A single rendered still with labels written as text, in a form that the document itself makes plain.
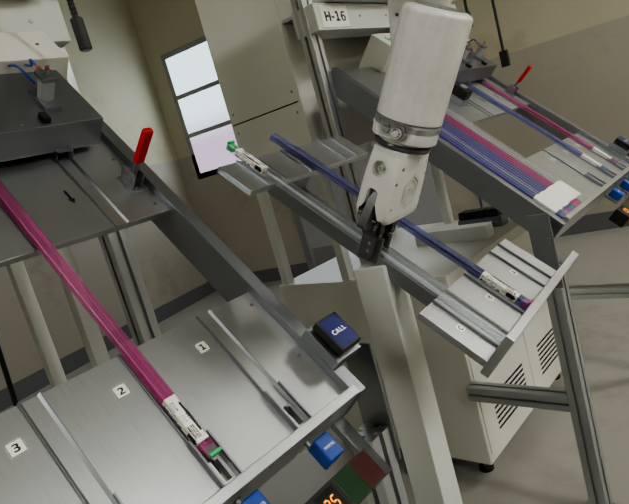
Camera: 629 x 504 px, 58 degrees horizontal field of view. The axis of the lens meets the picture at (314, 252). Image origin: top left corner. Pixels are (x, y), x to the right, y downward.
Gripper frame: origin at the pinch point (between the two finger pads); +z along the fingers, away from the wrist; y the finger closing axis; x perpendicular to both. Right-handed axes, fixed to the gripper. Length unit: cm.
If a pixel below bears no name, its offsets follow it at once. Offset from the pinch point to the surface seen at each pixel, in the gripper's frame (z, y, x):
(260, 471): 11.5, -32.6, -8.6
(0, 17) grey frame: -16, -16, 65
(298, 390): 11.7, -20.2, -4.1
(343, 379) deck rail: 10.9, -15.2, -7.3
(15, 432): 9.6, -46.8, 10.1
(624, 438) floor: 71, 93, -50
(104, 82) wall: 97, 234, 376
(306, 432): 11.1, -25.4, -9.0
